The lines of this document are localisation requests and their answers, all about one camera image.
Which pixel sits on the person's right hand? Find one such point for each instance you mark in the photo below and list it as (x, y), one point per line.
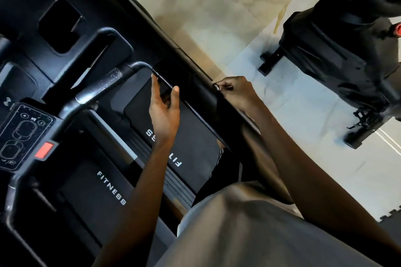
(238, 93)

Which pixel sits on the person's left hand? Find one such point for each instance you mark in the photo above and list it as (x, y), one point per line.
(164, 116)

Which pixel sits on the black treadmill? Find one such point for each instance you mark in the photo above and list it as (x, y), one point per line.
(125, 57)
(81, 188)

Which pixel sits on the black spin bike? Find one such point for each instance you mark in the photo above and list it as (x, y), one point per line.
(351, 51)

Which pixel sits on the person's right forearm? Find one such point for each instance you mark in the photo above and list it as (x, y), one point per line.
(319, 182)

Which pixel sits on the person's left forearm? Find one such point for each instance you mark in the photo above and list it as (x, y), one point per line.
(135, 213)

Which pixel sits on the black striped trousers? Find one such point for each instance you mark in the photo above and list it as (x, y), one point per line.
(219, 176)

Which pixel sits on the black interlocking foam mat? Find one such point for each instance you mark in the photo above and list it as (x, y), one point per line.
(391, 223)

